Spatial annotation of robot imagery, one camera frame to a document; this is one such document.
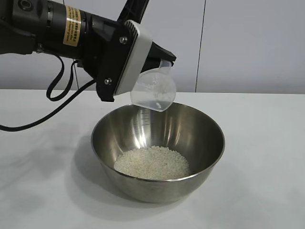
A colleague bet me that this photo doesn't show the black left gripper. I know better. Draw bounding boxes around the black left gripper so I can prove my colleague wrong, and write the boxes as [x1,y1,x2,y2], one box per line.
[46,0,177,83]

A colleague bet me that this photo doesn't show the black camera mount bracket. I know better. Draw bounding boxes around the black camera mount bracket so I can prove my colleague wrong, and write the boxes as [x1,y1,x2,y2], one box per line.
[94,21,134,103]

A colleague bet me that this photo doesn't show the stainless steel mixing bowl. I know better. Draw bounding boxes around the stainless steel mixing bowl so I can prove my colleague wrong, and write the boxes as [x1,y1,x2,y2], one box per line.
[91,102,226,204]

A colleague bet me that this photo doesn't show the white rice grains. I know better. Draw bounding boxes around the white rice grains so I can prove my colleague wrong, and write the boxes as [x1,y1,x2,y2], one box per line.
[113,146,191,180]

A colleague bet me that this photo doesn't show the clear plastic measuring cup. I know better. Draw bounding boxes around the clear plastic measuring cup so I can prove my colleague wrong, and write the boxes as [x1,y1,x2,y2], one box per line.
[130,59,178,113]

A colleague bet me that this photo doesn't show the black cable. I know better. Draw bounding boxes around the black cable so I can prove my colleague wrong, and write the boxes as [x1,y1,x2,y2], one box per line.
[46,56,79,102]
[0,79,97,132]

